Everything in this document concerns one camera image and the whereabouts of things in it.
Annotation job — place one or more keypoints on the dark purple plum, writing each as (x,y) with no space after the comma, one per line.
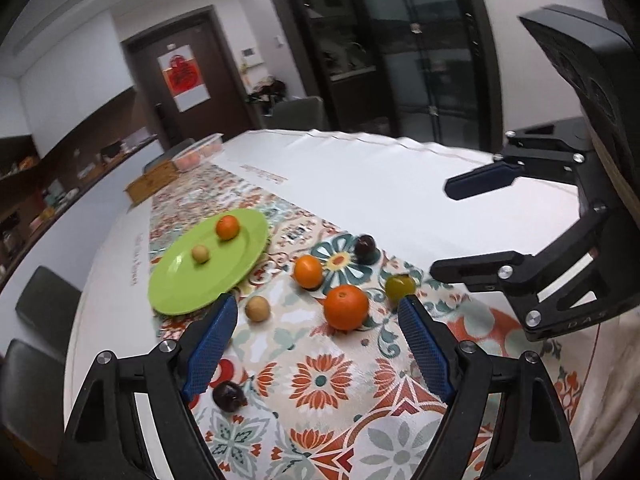
(229,396)
(365,248)

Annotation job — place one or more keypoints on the large orange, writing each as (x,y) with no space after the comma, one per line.
(346,307)

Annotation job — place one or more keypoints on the clear plastic fruit container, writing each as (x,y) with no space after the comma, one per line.
(211,144)
(187,159)

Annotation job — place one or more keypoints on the dark grey chair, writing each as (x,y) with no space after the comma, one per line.
(167,152)
(47,305)
(27,400)
(297,112)

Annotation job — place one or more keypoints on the white wall intercom panel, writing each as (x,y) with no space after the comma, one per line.
(250,56)

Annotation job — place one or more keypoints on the wooden box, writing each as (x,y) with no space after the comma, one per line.
(150,182)

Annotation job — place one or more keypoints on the green plate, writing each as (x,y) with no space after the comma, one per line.
(175,285)

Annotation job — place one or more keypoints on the floral patterned table runner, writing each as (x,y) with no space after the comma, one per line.
(320,375)

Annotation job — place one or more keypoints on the long wall counter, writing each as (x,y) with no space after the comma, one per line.
(75,195)

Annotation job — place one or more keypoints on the red and white door poster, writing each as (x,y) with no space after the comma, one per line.
(182,77)

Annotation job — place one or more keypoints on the green tomato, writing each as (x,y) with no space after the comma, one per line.
(399,287)

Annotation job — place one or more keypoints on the brown door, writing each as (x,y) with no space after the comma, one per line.
(220,85)

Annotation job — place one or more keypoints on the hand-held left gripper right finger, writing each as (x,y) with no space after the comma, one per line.
(425,350)

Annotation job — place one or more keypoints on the small tan longan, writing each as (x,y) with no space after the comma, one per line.
(200,254)

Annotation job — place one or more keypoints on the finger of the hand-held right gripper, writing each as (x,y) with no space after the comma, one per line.
(480,180)
(475,270)

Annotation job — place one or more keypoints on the large tan longan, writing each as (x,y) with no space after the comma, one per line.
(257,309)

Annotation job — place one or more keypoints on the dark glass cabinet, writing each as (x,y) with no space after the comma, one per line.
(415,60)

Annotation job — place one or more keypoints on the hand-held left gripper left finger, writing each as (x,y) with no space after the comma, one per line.
(212,345)

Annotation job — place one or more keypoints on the wooden shelf unit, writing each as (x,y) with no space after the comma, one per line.
(17,195)

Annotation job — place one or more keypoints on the dark clutter pile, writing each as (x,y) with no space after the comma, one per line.
(267,95)

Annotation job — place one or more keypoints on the small orange mandarin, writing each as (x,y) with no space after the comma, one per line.
(227,227)

